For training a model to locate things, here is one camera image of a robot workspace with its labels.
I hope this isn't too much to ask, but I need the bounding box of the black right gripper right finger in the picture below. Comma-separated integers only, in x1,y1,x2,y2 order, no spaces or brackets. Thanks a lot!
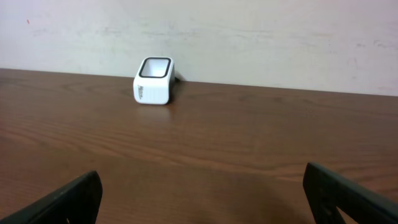
303,162,397,223

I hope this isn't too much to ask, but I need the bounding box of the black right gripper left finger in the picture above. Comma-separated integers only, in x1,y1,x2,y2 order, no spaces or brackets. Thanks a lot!
1,170,103,224

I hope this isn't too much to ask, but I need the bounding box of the white barcode scanner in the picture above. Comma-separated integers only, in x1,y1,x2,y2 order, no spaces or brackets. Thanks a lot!
133,57,175,105

